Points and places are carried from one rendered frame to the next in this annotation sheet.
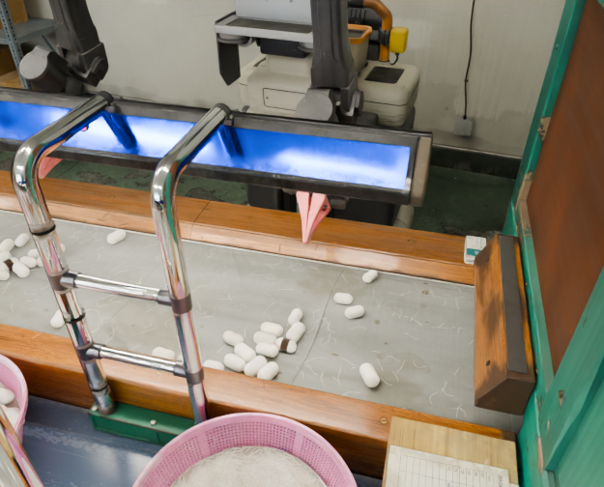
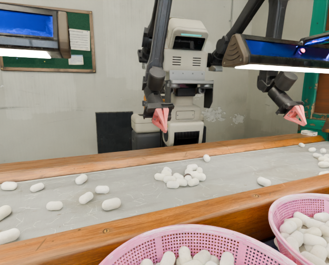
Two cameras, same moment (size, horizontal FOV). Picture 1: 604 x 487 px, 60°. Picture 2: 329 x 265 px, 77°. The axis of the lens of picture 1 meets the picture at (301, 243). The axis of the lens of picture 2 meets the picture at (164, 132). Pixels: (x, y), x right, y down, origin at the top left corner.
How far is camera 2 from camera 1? 1.03 m
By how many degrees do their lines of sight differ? 42
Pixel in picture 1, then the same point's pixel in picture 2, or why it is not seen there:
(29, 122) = (281, 50)
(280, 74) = (180, 105)
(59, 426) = not seen: outside the picture
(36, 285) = (216, 181)
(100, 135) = (309, 54)
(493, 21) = not seen: hidden behind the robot
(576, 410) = not seen: outside the picture
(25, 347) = (292, 189)
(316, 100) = (288, 73)
